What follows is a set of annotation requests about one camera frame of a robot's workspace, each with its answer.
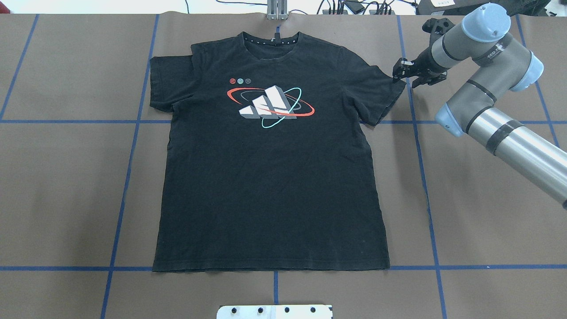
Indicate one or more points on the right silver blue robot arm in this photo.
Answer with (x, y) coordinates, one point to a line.
(504, 65)

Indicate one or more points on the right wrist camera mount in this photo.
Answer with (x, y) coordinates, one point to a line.
(437, 28)

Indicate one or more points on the aluminium frame post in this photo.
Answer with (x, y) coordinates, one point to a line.
(277, 10)

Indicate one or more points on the black printed t-shirt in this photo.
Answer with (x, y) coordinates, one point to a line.
(267, 164)

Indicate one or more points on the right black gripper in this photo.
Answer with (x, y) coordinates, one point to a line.
(424, 61)

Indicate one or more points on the brown paper table cover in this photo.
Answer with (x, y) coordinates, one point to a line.
(82, 167)

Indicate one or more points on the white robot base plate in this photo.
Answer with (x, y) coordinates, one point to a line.
(289, 311)

